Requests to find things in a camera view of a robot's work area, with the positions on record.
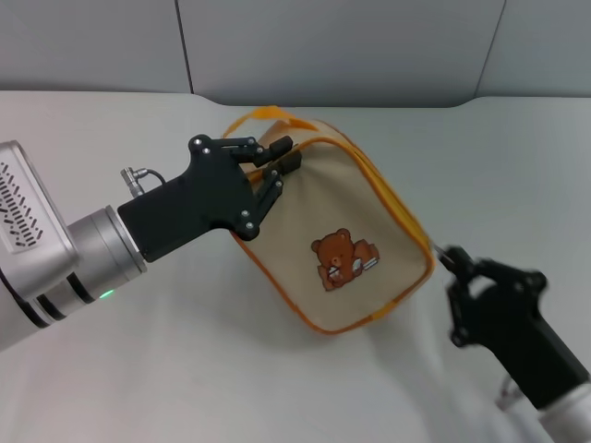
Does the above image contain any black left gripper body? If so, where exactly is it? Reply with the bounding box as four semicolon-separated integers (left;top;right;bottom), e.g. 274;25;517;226
115;133;260;265

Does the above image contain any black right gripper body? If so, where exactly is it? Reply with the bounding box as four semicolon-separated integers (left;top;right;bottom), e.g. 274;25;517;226
450;269;591;412

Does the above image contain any beige bear food bag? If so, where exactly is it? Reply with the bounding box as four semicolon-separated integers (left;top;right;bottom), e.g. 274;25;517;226
221;104;438;337

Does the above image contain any metal connector with black cable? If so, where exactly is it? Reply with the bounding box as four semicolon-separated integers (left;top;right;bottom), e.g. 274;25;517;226
119;166;168;196

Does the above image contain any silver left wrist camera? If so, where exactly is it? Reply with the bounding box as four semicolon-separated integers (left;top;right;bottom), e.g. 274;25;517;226
0;139;80;302

